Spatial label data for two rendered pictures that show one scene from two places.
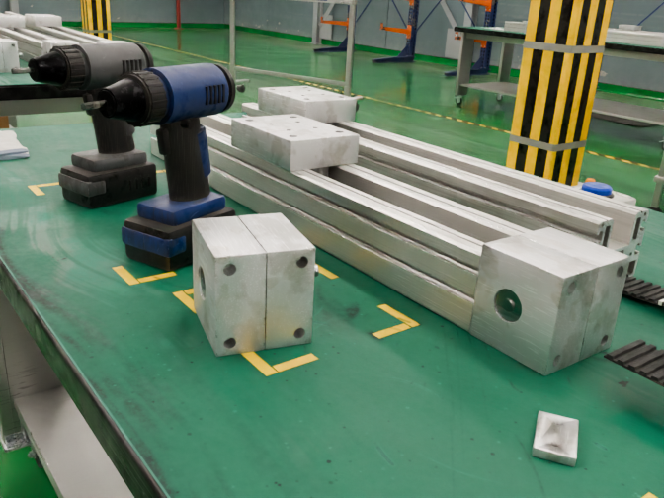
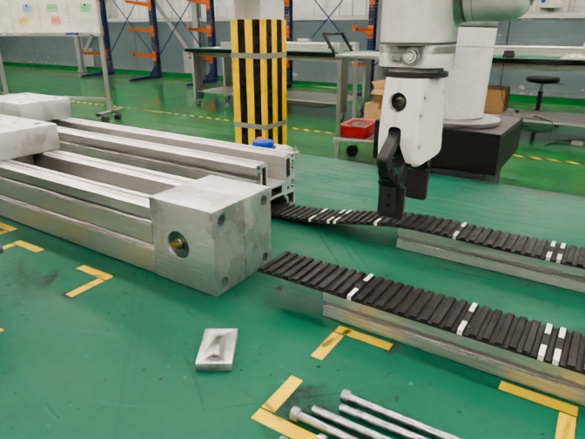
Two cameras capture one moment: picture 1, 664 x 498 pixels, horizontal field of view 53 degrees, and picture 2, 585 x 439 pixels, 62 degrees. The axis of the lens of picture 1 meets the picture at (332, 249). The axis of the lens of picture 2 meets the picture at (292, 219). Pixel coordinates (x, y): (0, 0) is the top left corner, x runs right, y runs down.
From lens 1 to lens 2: 14 cm
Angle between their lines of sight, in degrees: 18
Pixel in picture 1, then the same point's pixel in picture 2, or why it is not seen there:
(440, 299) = (130, 251)
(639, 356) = (285, 264)
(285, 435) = not seen: outside the picture
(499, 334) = (178, 270)
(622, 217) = (277, 160)
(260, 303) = not seen: outside the picture
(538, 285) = (194, 222)
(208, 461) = not seen: outside the picture
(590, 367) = (254, 280)
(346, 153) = (46, 141)
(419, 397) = (99, 343)
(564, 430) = (225, 341)
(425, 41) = (168, 62)
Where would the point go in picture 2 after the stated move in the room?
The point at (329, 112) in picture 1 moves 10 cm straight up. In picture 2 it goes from (44, 111) to (35, 59)
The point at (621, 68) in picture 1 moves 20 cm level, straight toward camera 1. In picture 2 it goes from (305, 70) to (305, 70)
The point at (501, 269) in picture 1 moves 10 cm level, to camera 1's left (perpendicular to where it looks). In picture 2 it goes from (166, 215) to (63, 227)
